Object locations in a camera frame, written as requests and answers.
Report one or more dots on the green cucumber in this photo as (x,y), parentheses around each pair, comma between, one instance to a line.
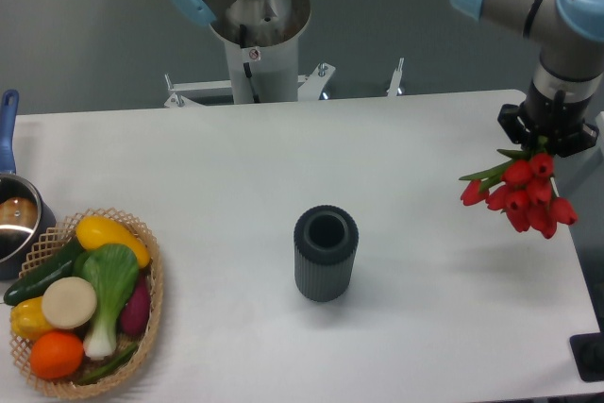
(37,281)

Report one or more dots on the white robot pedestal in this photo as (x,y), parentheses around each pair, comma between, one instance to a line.
(267,63)

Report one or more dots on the woven wicker basket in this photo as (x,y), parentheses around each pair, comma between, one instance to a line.
(140,346)

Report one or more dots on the yellow squash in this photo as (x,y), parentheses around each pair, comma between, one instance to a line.
(94,231)

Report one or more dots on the yellow bell pepper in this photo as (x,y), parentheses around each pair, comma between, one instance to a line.
(28,321)

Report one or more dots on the dark grey ribbed vase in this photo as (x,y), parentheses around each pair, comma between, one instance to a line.
(325,243)

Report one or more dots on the purple sweet potato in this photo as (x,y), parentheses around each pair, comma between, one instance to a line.
(135,314)

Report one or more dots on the orange fruit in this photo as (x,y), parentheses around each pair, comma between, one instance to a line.
(57,354)

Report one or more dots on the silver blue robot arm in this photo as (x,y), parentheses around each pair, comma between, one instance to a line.
(568,73)

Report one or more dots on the beige round disc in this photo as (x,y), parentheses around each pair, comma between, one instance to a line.
(69,302)

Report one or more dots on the red tulip bouquet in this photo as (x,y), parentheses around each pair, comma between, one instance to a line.
(522,188)

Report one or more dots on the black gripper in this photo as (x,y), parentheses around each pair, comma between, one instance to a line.
(552,122)

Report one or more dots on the blue handled saucepan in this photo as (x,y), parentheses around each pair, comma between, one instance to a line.
(24,214)

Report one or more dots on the white metal frame bracket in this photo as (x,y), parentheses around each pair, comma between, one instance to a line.
(306,88)

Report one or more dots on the green bok choy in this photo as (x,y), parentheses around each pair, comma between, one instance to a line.
(112,270)

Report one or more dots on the green chili pepper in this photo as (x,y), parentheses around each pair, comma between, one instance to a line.
(110,367)

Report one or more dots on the black device at table edge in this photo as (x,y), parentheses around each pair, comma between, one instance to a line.
(587,351)

